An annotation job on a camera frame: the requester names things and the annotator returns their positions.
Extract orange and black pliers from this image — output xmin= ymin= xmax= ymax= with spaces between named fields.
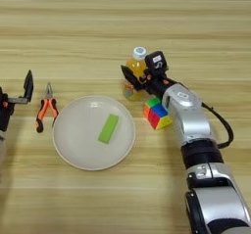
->
xmin=35 ymin=81 xmax=60 ymax=134

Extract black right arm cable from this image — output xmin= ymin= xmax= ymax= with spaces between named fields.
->
xmin=200 ymin=102 xmax=235 ymax=150

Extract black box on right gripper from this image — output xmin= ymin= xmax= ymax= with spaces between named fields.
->
xmin=144 ymin=50 xmax=170 ymax=74

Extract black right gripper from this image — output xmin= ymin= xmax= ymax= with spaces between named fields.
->
xmin=121 ymin=65 xmax=177 ymax=99

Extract multicoloured puzzle cube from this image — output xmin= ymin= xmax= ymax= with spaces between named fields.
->
xmin=142 ymin=96 xmax=174 ymax=131

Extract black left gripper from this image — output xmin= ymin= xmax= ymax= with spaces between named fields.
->
xmin=0 ymin=70 xmax=34 ymax=133

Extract orange juice bottle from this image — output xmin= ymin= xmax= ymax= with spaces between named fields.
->
xmin=123 ymin=46 xmax=150 ymax=102

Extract beige round plate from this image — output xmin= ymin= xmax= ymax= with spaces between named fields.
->
xmin=52 ymin=95 xmax=136 ymax=171

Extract green rectangular block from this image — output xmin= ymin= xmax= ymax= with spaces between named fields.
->
xmin=97 ymin=114 xmax=120 ymax=145

